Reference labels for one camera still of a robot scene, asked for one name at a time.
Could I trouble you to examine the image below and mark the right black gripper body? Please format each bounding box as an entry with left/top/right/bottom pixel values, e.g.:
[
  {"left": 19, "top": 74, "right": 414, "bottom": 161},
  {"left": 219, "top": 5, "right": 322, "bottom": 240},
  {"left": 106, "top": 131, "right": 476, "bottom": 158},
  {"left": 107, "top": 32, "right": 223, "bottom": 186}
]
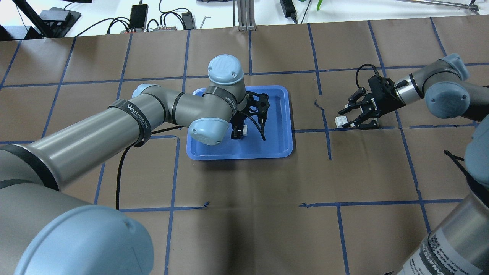
[{"left": 368, "top": 75, "right": 406, "bottom": 115}]

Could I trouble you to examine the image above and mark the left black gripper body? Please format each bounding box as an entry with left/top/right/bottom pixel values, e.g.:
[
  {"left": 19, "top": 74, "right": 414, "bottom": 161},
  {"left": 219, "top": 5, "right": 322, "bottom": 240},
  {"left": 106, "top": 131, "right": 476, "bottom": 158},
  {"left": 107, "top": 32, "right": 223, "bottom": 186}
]
[{"left": 233, "top": 92, "right": 269, "bottom": 118}]

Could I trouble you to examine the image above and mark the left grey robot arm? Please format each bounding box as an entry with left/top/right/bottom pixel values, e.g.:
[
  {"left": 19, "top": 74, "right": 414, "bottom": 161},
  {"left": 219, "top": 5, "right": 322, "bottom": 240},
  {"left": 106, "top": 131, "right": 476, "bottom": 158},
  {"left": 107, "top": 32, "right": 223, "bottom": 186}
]
[{"left": 1, "top": 54, "right": 249, "bottom": 275}]

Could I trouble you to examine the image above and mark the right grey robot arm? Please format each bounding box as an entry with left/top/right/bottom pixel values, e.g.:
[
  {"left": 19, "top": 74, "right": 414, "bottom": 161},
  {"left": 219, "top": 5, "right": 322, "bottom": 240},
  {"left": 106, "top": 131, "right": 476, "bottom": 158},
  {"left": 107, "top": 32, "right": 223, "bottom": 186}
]
[{"left": 335, "top": 54, "right": 489, "bottom": 275}]

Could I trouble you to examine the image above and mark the blue plastic tray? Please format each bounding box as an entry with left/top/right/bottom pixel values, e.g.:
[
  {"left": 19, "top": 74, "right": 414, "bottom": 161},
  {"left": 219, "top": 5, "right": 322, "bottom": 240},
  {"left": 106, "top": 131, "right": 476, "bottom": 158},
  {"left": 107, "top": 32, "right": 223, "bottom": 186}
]
[{"left": 186, "top": 85, "right": 294, "bottom": 160}]

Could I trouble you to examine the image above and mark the black power brick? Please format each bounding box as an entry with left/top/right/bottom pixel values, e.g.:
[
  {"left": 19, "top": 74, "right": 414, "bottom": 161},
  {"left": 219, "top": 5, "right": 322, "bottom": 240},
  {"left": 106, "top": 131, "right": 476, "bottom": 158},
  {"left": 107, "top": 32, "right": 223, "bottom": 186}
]
[{"left": 279, "top": 0, "right": 298, "bottom": 23}]

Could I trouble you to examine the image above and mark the black power adapter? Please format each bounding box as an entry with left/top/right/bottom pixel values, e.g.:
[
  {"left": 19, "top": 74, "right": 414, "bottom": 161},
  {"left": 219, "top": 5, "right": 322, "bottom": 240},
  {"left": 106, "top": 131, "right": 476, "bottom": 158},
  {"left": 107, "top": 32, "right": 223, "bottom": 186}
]
[{"left": 181, "top": 11, "right": 195, "bottom": 30}]

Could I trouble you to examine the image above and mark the black phone device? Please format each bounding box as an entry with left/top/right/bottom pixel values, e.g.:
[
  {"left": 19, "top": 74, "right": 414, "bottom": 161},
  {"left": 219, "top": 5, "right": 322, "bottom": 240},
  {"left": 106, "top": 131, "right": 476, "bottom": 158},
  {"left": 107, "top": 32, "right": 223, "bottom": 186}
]
[{"left": 129, "top": 3, "right": 149, "bottom": 32}]

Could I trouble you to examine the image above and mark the aluminium frame post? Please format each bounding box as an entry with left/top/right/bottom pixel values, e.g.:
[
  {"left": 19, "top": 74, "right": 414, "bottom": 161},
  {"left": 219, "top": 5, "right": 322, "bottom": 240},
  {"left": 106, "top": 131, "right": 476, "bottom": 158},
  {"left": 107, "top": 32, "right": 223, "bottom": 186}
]
[{"left": 236, "top": 0, "right": 256, "bottom": 31}]

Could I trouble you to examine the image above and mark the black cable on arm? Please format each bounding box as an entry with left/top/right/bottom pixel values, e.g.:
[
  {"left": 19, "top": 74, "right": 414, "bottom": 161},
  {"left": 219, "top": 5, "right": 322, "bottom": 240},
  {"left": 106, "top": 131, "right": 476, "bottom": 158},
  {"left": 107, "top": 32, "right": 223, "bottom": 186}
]
[{"left": 115, "top": 128, "right": 184, "bottom": 211}]

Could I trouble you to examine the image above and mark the green handled reacher grabber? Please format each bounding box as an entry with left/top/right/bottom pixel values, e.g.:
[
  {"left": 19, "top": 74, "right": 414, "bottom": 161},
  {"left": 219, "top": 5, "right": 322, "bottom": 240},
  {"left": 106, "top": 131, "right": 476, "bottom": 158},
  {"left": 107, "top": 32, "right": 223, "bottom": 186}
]
[{"left": 398, "top": 0, "right": 480, "bottom": 15}]

